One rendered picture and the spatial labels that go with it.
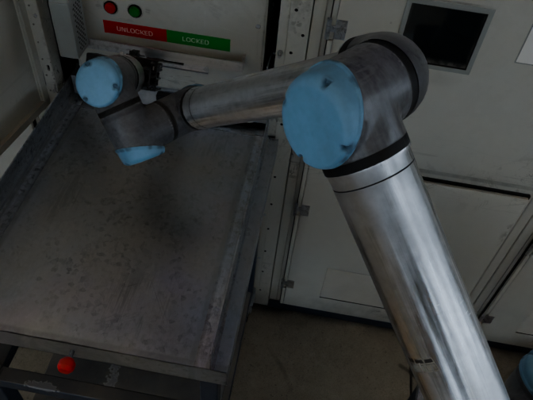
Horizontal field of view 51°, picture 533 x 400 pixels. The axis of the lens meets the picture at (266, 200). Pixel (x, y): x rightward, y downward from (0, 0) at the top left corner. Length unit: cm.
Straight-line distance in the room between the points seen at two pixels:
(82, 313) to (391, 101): 78
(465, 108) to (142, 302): 86
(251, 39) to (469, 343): 91
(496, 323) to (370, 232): 149
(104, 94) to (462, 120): 84
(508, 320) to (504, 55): 107
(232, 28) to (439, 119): 55
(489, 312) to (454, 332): 134
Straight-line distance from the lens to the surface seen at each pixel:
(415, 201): 71
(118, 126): 114
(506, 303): 206
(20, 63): 160
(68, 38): 144
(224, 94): 105
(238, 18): 140
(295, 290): 204
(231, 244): 128
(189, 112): 115
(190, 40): 146
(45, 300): 125
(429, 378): 81
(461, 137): 149
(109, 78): 112
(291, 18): 132
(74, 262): 129
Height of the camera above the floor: 187
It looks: 48 degrees down
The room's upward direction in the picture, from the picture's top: 7 degrees clockwise
